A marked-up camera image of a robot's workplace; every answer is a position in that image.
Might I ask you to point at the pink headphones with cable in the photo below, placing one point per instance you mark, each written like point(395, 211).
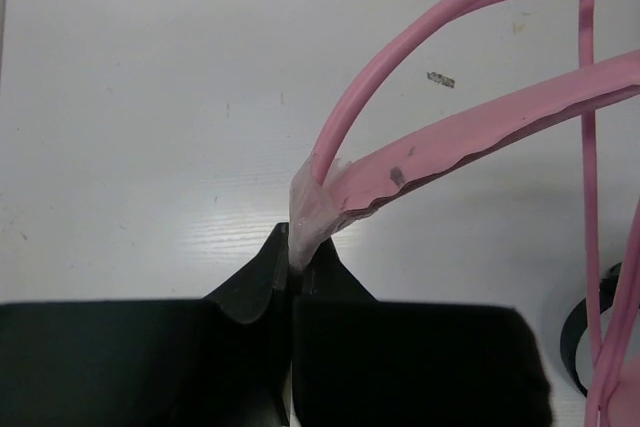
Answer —
point(325, 199)

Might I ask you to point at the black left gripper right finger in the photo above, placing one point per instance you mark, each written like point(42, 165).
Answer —
point(360, 361)

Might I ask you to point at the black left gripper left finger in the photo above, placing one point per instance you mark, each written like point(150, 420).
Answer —
point(219, 360)

